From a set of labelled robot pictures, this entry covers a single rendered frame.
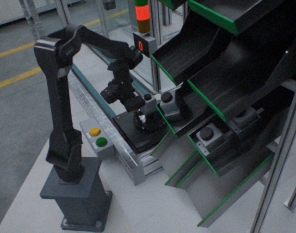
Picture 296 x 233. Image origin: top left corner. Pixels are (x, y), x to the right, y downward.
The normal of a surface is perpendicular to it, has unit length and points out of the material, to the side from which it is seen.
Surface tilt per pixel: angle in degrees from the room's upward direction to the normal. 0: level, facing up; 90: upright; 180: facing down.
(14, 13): 90
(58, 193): 0
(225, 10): 25
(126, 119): 0
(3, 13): 90
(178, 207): 0
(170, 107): 102
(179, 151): 45
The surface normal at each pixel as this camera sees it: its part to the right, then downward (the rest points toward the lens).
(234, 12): -0.48, -0.56
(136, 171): 0.51, 0.51
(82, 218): -0.11, 0.65
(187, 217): -0.10, -0.76
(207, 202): -0.73, -0.32
